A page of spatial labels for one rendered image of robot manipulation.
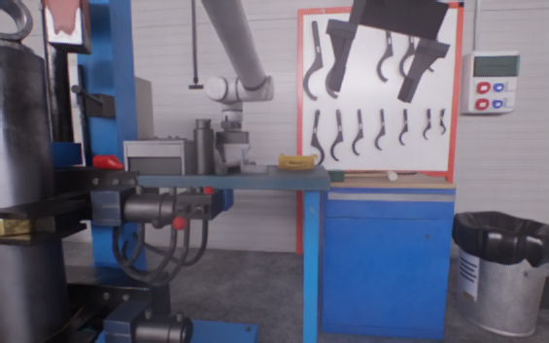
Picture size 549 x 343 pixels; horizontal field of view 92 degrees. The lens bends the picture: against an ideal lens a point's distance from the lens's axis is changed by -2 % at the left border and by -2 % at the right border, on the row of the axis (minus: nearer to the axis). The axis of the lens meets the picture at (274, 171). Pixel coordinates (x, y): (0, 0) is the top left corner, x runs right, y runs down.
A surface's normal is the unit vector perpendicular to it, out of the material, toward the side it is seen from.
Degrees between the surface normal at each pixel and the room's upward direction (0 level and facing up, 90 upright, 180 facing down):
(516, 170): 90
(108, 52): 90
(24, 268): 90
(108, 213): 90
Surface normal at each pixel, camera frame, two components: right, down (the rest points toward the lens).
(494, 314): -0.61, 0.15
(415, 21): 0.12, 0.51
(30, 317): 0.65, 0.09
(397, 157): -0.11, 0.12
